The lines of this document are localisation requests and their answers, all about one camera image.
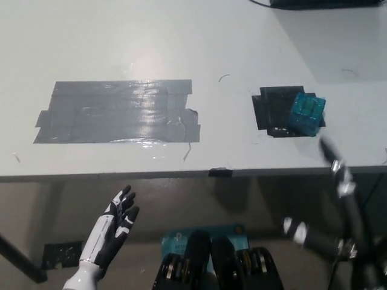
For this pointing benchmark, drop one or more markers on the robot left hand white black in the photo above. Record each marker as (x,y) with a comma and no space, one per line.
(109,235)

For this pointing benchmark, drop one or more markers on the robot right hand black silver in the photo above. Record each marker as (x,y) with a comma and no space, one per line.
(369,266)

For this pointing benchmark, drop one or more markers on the teal rubik's cube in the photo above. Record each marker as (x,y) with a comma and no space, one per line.
(306,114)

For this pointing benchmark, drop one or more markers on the black tape patch on floor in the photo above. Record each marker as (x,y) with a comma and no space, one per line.
(60,255)

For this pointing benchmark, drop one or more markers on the black metal table leg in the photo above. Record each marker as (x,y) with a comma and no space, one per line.
(22,259)

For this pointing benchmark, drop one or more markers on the black tape square patch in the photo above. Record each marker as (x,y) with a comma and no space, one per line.
(272,111)

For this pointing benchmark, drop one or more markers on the black flat device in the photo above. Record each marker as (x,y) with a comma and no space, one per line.
(326,2)

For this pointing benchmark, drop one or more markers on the grey duct tape patch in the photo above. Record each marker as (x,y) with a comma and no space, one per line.
(115,111)

